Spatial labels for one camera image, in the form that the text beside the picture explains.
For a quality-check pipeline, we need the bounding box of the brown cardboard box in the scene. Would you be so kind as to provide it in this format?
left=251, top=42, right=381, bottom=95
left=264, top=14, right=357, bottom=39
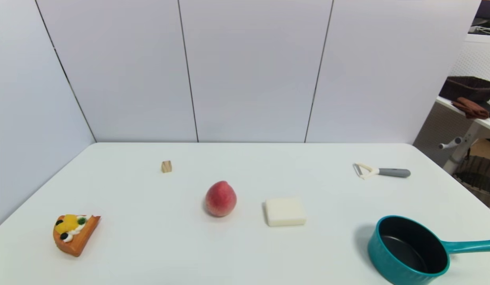
left=469, top=139, right=490, bottom=162

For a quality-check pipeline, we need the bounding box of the white rectangular block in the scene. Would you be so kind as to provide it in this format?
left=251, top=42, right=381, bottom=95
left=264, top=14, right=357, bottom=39
left=264, top=198, right=307, bottom=227

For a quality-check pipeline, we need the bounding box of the brown folded cloth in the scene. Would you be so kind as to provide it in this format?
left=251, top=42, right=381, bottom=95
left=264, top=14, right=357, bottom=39
left=452, top=97, right=490, bottom=120

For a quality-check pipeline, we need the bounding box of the white side table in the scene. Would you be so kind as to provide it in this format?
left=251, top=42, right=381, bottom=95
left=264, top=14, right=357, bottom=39
left=435, top=96, right=490, bottom=175

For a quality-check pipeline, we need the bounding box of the triangle bread with fruit topping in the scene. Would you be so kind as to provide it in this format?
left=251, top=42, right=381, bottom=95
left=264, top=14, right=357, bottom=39
left=53, top=214, right=101, bottom=257

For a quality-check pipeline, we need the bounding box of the red peach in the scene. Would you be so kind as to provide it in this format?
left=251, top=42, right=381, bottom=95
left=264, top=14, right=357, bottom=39
left=204, top=180, right=237, bottom=217

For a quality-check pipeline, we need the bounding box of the dark wicker basket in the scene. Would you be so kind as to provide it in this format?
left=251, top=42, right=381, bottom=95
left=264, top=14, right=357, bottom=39
left=453, top=155, right=490, bottom=207

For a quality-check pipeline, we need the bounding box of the dark woven basket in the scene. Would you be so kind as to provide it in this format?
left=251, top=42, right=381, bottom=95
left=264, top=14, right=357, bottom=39
left=439, top=76, right=490, bottom=104

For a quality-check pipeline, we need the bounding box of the teal saucepan with black inside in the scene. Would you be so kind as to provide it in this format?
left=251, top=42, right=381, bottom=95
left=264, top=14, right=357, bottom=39
left=367, top=215, right=490, bottom=285

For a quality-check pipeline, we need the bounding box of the white peeler with grey handle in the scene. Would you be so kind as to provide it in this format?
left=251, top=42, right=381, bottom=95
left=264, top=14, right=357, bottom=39
left=353, top=163, right=411, bottom=180

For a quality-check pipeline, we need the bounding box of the grey crank handle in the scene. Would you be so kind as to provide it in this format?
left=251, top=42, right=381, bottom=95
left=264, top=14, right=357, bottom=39
left=439, top=137, right=464, bottom=150

